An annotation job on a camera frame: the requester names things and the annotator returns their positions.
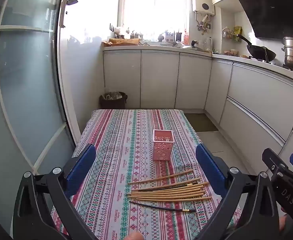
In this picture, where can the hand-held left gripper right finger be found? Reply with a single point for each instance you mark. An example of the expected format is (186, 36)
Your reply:
(211, 167)

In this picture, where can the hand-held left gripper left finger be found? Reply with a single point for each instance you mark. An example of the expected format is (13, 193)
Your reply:
(81, 167)

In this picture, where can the group of wooden chopsticks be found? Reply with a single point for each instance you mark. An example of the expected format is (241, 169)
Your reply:
(166, 193)

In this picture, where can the pink perforated utensil basket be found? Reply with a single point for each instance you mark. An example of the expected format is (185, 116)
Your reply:
(162, 146)

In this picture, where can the person's right hand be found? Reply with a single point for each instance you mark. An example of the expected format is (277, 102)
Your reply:
(282, 223)

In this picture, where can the striped patterned tablecloth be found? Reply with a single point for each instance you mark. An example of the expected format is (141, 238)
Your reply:
(116, 155)

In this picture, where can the black chopstick gold band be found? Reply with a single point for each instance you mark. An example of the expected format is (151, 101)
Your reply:
(166, 187)
(161, 206)

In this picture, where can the dark brown trash bin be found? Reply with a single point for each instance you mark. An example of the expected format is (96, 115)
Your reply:
(112, 101)

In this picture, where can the person's leg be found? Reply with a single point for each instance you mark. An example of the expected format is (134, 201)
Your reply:
(134, 236)

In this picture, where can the gas stove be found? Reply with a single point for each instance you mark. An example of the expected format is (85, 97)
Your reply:
(286, 67)

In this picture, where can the white lower kitchen cabinets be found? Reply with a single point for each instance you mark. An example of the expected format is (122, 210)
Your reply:
(159, 80)

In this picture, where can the frosted glass sliding door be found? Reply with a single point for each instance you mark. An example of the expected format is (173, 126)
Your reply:
(24, 80)

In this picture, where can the black wok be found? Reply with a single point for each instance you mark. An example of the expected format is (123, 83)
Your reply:
(261, 52)

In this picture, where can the clear plastic jug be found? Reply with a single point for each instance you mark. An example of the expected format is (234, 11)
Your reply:
(209, 45)

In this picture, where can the orange cloth bundle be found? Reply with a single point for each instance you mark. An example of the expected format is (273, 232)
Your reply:
(121, 42)

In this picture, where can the red bottle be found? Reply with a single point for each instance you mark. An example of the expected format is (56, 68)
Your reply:
(186, 37)

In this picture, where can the yellow hanging snack bags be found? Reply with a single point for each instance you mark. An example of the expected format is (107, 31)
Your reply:
(237, 33)

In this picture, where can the steel cup on rack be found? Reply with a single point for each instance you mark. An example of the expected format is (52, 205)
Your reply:
(227, 34)

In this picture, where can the black range hood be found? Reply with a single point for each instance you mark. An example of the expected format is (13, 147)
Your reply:
(274, 5)

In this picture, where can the kitchen window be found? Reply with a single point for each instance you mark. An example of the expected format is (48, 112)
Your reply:
(141, 5)

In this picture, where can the black wall hook rack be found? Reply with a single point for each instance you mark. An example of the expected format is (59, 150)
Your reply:
(111, 27)

